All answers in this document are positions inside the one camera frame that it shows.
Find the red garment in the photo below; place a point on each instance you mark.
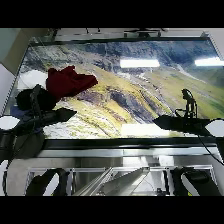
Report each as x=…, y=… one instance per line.
x=68, y=83

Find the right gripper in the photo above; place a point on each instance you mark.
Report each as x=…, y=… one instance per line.
x=171, y=123

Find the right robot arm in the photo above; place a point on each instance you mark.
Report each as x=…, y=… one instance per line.
x=203, y=126

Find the white garment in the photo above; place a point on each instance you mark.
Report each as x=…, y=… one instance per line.
x=31, y=79

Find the black garment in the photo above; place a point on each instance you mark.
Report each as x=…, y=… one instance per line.
x=30, y=100

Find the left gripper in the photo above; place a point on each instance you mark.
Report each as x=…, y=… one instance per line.
x=60, y=115

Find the silver frame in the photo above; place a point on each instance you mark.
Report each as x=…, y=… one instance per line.
x=126, y=183

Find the blue garment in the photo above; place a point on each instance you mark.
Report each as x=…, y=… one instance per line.
x=20, y=112

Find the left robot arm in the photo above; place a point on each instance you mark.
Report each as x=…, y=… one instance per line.
x=23, y=124

